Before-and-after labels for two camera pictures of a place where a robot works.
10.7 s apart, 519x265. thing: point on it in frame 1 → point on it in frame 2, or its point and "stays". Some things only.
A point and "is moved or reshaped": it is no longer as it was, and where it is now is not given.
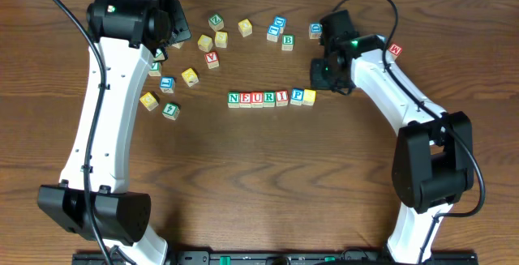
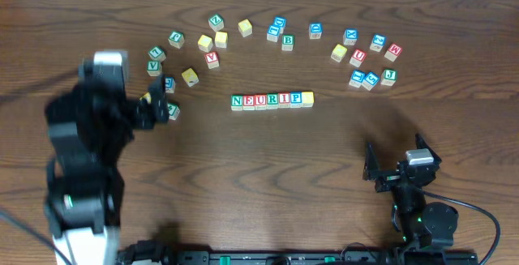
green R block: x=268 y=99 is moved or reshaped
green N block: x=233 y=100 is moved or reshaped
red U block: x=256 y=100 is moved or reshaped
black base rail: x=280 y=258 stays
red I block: x=281 y=98 is moved or reshaped
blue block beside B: x=272 y=33 stays
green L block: x=159 y=55 stays
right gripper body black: x=322 y=77 → x=392 y=177
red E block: x=245 y=100 is moved or reshaped
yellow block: x=190 y=76 stays
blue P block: x=297 y=96 is moved or reshaped
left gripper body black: x=179 y=26 → x=145 y=109
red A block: x=212 y=59 stays
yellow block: x=310 y=96 stays
